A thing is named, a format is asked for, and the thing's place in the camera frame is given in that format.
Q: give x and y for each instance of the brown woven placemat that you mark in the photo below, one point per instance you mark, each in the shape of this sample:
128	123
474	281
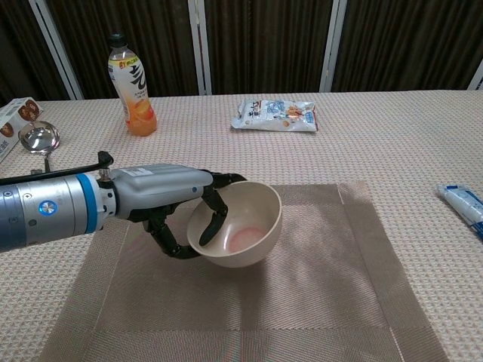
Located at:
302	301

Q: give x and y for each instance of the pink beige woven tablecloth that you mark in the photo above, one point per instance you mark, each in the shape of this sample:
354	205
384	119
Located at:
377	151

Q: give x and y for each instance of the white snack bag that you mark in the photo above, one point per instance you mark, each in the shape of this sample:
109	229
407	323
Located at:
271	115

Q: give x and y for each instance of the white partition post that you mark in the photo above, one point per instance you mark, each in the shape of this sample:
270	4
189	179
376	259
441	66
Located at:
57	49
201	49
476	77
333	49

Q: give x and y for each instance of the white blue toothpaste tube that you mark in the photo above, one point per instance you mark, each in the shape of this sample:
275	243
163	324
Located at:
464	207

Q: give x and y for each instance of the beige bowl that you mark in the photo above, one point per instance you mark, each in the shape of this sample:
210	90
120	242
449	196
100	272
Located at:
260	211

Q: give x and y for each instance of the long white red box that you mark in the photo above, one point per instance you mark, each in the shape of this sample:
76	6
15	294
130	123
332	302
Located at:
11	117

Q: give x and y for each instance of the orange drink bottle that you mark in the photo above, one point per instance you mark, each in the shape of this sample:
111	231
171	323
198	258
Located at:
136	94

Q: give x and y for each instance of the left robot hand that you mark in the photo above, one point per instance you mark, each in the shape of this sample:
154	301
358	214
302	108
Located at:
158	188

